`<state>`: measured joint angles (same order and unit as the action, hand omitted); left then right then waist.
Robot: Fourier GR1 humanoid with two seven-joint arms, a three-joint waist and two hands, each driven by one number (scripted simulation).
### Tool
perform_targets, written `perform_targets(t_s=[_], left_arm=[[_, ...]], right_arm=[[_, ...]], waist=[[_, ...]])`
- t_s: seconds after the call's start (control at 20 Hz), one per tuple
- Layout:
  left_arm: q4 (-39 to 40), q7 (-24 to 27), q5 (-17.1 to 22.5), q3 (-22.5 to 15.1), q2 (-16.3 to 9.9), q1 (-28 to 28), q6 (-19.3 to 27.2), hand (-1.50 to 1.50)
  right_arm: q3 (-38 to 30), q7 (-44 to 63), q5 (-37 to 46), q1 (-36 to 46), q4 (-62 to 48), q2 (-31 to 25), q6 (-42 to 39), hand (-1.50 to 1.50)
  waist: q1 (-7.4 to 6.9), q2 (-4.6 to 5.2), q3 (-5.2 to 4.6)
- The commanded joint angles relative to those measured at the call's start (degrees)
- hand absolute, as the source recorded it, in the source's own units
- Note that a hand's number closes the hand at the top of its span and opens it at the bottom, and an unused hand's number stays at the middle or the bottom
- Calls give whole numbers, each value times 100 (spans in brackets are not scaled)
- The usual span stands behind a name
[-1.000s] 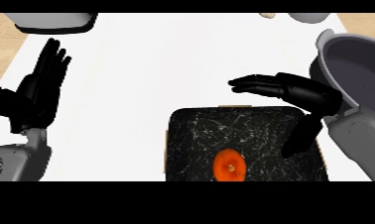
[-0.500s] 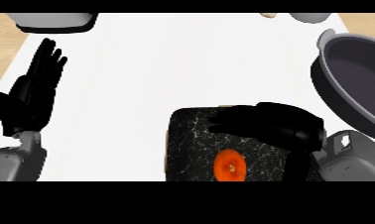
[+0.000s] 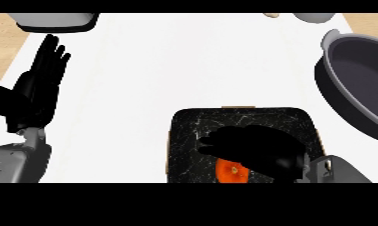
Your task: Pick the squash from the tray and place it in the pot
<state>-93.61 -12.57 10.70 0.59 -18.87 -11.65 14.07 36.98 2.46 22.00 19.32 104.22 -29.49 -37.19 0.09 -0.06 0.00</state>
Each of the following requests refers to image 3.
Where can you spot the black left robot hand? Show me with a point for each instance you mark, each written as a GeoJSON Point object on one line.
{"type": "Point", "coordinates": [35, 86]}

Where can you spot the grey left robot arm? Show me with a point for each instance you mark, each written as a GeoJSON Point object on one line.
{"type": "Point", "coordinates": [22, 160]}

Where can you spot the orange squash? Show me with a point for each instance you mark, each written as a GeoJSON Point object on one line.
{"type": "Point", "coordinates": [230, 171]}

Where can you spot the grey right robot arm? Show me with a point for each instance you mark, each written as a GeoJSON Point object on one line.
{"type": "Point", "coordinates": [334, 170]}

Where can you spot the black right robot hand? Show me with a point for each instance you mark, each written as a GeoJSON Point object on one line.
{"type": "Point", "coordinates": [260, 150]}

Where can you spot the black marble tray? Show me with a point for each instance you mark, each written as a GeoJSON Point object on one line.
{"type": "Point", "coordinates": [196, 136]}

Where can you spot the pale grey round object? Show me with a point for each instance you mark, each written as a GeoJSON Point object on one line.
{"type": "Point", "coordinates": [314, 17]}

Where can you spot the small beige object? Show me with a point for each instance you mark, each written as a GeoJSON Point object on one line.
{"type": "Point", "coordinates": [270, 14]}

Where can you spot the dark grey pot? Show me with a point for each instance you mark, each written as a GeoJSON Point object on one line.
{"type": "Point", "coordinates": [351, 80]}

